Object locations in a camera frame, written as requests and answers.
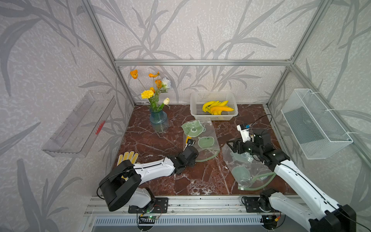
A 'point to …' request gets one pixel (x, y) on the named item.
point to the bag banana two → (221, 107)
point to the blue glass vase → (159, 121)
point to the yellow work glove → (132, 156)
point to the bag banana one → (222, 104)
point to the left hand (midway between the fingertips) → (191, 156)
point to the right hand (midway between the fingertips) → (231, 141)
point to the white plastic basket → (198, 98)
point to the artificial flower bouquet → (152, 94)
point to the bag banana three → (187, 138)
